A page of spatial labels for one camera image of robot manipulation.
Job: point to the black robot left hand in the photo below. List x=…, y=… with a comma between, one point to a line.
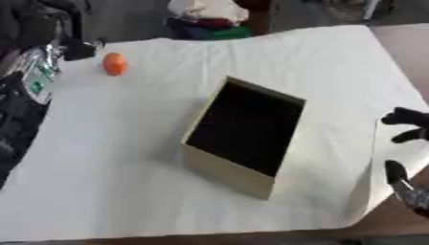
x=78, y=51

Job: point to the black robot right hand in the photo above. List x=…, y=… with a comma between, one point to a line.
x=410, y=117

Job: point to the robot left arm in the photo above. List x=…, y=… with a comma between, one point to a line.
x=22, y=108

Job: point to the tan cardboard box black inside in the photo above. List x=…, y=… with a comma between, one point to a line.
x=246, y=127

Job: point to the orange toy fruit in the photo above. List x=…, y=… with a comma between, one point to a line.
x=114, y=64

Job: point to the white chair leg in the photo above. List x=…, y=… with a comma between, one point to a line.
x=371, y=9

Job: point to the white cloth bundle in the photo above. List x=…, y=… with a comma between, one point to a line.
x=206, y=8

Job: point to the blue and green bag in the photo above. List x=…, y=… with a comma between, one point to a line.
x=215, y=31

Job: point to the brown wooden post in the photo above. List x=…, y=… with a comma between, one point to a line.
x=261, y=16

